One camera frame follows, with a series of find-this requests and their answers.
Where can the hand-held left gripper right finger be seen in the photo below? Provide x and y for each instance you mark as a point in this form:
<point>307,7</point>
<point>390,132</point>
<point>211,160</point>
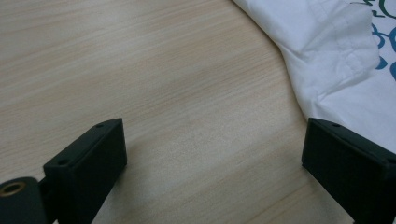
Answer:
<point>348,168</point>

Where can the white printed t-shirt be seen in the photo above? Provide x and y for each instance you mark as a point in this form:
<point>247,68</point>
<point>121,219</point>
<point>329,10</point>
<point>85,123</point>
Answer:
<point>336,62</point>

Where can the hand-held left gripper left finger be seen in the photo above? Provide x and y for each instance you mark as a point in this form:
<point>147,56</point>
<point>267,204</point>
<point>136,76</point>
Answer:
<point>87,168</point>

